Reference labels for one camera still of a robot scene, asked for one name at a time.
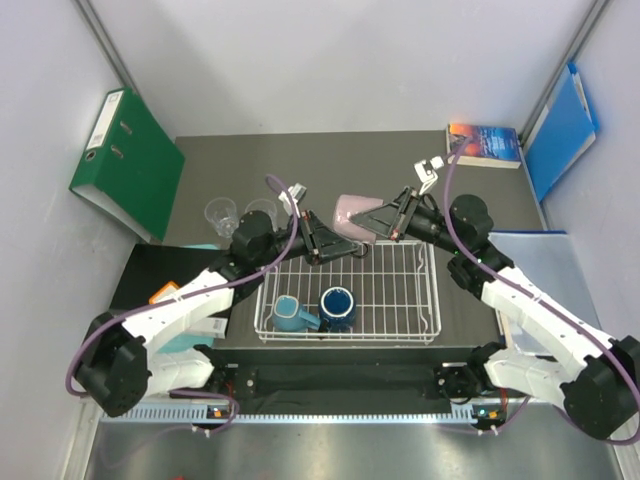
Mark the white cable duct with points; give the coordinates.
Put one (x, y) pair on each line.
(205, 413)

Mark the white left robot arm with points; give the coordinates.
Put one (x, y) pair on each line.
(121, 360)

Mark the orange key tag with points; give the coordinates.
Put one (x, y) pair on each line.
(165, 292)

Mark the paperback book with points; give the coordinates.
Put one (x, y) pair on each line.
(494, 147)

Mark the light blue mug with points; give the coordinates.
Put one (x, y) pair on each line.
(290, 316)

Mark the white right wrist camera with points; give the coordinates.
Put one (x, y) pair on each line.
(427, 173)

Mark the white wire dish rack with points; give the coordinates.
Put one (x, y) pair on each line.
(388, 296)

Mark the dark blue mug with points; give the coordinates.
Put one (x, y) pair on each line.
(337, 309)

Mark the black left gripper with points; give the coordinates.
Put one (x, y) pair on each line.
(321, 243)

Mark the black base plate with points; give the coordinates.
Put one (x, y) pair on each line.
(332, 380)

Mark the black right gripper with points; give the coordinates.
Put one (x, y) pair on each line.
(387, 219)

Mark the black book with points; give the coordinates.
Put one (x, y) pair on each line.
(134, 285)

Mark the clear faceted glass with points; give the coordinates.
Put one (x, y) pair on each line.
(264, 205)
(222, 214)

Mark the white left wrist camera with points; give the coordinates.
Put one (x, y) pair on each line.
(290, 200)

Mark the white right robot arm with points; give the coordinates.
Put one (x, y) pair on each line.
(590, 376)

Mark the blue folder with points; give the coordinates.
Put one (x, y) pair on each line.
(566, 128)

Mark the green ring binder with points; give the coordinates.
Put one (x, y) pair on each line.
(130, 168)

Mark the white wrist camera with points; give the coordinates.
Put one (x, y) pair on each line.
(290, 200)
(427, 173)

